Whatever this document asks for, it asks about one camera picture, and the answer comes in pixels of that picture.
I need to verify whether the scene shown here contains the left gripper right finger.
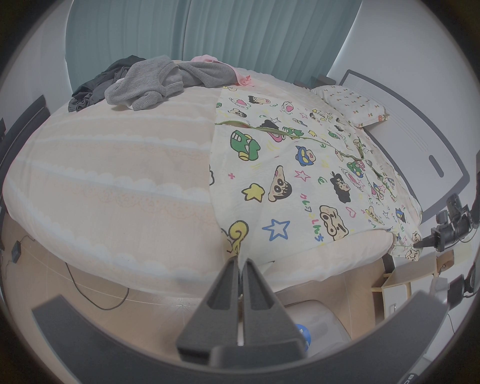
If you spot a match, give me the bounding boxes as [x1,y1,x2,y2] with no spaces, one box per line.
[240,258,309,353]

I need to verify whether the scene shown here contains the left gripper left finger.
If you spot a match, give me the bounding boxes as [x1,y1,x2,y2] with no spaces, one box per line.
[176,257,241,355]

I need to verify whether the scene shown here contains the white printed pyjama top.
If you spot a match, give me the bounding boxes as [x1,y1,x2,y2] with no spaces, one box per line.
[208,85,424,269]

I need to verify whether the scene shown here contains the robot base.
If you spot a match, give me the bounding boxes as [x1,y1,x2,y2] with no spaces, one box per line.
[240,298,353,355]

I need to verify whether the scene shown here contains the wooden bedside table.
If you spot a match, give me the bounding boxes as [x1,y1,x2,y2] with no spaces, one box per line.
[371,250,455,325]

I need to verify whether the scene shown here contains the white printed pillow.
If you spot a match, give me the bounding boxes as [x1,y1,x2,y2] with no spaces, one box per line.
[311,85,390,129]

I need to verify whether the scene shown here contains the bed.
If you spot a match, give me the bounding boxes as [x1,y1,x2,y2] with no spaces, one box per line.
[2,60,472,298]

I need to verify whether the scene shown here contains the grey bedside table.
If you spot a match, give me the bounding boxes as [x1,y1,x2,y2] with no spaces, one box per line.
[294,74,337,89]

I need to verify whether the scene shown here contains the grey knit garment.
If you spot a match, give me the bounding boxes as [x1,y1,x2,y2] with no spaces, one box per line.
[104,55,238,112]

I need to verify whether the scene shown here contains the black garment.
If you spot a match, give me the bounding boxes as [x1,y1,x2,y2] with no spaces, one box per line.
[67,55,148,113]

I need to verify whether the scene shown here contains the pink garment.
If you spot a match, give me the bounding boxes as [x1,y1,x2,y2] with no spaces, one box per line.
[189,54,253,88]

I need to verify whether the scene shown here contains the black chest of drawers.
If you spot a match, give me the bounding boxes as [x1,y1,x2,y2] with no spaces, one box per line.
[0,95,52,181]

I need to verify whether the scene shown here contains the blue-green curtain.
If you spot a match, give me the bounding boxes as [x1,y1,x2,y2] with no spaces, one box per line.
[65,0,363,89]

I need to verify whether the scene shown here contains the black cable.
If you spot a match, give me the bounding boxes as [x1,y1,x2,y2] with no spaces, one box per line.
[64,262,130,311]

